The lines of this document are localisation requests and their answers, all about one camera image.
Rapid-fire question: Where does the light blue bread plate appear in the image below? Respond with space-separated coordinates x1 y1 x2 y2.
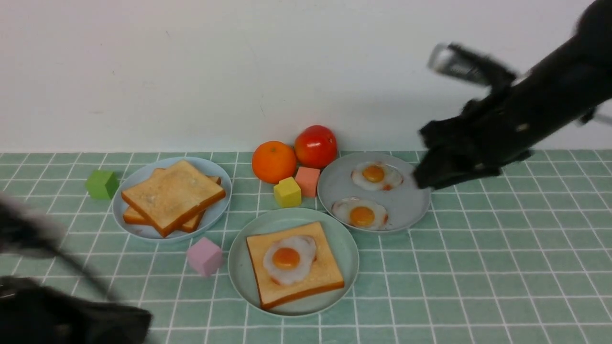
112 156 232 244

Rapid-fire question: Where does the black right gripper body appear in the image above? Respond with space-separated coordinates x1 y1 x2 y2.
412 43 533 190

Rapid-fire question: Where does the yellow foam cube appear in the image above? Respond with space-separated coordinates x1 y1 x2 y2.
273 177 302 208

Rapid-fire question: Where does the orange fruit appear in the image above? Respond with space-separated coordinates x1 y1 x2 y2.
251 140 297 184

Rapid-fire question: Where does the fried egg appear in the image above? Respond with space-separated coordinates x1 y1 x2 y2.
331 197 389 231
262 235 317 286
350 161 404 191

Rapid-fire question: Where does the grey egg plate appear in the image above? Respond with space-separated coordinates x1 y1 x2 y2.
317 152 431 234

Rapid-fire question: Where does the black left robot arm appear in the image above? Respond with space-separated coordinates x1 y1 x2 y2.
0 195 154 344

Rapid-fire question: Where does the pink foam cube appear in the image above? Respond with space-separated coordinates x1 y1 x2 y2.
186 237 224 278

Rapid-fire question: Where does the green foam cube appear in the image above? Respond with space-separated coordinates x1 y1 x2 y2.
85 170 120 200

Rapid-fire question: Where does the red tomato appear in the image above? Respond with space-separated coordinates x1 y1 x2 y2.
294 125 338 169

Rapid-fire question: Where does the salmon foam cube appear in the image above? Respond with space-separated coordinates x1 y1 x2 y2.
295 166 320 198

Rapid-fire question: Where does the green centre plate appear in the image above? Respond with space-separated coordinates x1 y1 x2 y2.
228 208 360 318

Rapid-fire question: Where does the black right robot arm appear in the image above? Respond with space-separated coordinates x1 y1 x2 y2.
412 0 612 190

